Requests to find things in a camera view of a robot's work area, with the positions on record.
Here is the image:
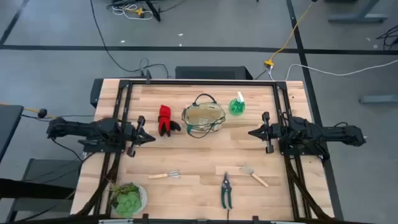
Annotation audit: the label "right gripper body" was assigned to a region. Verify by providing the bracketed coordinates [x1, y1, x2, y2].
[262, 111, 282, 154]

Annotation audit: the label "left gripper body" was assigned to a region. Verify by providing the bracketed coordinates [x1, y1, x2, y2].
[124, 115, 146, 158]

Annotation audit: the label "red black gardening gloves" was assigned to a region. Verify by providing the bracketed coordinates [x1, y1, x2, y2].
[157, 105, 182, 138]

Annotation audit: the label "green spray bottle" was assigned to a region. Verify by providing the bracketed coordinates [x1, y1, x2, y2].
[228, 91, 246, 116]

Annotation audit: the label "three-prong wooden hand cultivator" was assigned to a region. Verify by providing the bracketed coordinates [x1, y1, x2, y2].
[147, 169, 181, 180]

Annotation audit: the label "green pruning shears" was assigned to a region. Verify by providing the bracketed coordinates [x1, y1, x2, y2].
[221, 171, 233, 210]

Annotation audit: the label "succulent in white pot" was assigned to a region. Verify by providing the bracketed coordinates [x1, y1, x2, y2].
[108, 181, 149, 218]

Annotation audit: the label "black computer tower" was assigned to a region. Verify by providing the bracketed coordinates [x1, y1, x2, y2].
[175, 65, 254, 81]

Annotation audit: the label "grey desk foot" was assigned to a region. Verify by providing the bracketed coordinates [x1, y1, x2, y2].
[328, 0, 389, 24]
[359, 95, 398, 105]

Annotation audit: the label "black floor beam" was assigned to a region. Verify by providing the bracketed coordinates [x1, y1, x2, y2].
[0, 177, 76, 200]

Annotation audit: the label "black desk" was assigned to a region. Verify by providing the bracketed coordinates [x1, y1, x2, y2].
[0, 105, 24, 162]

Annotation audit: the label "black stand leg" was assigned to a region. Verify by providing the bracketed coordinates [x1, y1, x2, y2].
[145, 0, 162, 22]

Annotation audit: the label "yellow power cable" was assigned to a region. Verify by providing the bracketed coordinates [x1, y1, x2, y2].
[264, 1, 314, 68]

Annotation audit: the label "black cable sleeve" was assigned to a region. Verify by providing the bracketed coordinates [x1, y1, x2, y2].
[74, 154, 121, 217]
[284, 157, 330, 220]

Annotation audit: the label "white floor cable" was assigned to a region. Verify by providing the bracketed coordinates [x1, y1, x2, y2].
[267, 58, 398, 81]

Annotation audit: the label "long black cable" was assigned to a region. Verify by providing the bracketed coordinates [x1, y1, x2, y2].
[90, 0, 170, 79]

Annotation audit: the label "white yellow cable bundle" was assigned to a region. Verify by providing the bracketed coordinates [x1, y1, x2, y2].
[106, 0, 155, 21]

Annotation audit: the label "black cable tangle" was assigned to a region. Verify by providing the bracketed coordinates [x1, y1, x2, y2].
[376, 24, 398, 50]

